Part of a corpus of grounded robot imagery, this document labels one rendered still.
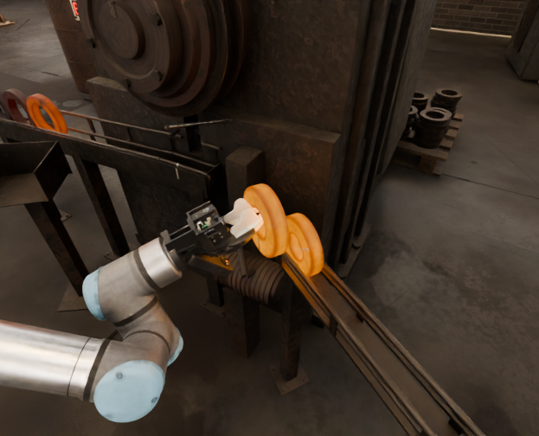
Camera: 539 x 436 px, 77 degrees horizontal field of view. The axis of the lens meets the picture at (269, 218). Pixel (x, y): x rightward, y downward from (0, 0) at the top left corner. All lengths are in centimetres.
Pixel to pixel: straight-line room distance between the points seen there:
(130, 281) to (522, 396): 143
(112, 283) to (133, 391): 20
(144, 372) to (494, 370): 138
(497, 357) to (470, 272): 45
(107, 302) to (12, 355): 16
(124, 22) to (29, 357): 69
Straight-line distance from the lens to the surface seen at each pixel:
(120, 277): 68
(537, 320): 193
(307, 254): 79
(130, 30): 92
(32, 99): 169
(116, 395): 60
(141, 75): 97
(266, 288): 100
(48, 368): 61
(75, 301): 182
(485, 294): 191
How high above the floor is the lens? 130
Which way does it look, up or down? 41 degrees down
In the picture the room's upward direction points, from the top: straight up
